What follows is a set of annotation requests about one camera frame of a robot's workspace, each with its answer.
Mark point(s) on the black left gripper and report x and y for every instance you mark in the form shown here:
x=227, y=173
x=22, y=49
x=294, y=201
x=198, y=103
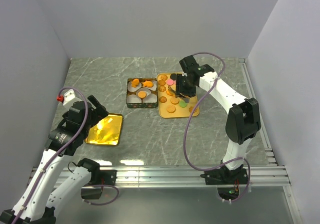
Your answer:
x=99, y=113

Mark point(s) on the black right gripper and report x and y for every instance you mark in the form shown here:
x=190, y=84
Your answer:
x=179, y=88

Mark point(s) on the metal tongs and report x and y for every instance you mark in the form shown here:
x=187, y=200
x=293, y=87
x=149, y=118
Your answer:
x=177, y=95

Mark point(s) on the orange fish cookie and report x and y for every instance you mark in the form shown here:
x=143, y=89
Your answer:
x=135, y=83
x=147, y=84

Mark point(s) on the green cookie tin box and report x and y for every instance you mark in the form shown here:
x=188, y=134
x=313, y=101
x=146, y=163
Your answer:
x=134, y=101

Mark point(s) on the round orange chip cookie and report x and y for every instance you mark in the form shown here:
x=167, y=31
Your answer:
x=142, y=94

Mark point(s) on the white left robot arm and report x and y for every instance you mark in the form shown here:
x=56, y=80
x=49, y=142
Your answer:
x=41, y=202

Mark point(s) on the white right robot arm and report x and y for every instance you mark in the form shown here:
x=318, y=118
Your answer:
x=243, y=116

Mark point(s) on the black round cookie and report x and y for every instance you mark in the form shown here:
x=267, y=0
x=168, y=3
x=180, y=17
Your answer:
x=173, y=76

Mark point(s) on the pink round cookie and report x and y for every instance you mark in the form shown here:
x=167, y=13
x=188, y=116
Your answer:
x=170, y=82

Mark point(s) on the green round cookie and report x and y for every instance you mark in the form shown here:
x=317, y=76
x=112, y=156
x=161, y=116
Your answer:
x=182, y=104

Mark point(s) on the swirl brown cookie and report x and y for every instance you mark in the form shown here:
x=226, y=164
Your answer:
x=163, y=77

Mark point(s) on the gold cookie tray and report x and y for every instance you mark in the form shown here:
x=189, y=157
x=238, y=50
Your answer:
x=164, y=97

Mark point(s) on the round tan sandwich cookie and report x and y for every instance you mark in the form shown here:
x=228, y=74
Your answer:
x=171, y=109

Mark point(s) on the gold tin lid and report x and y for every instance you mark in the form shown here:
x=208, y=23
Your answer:
x=107, y=132

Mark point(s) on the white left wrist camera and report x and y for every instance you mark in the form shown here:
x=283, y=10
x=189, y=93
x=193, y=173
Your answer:
x=67, y=97

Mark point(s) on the aluminium mounting rail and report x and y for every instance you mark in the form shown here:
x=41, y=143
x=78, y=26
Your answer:
x=185, y=176

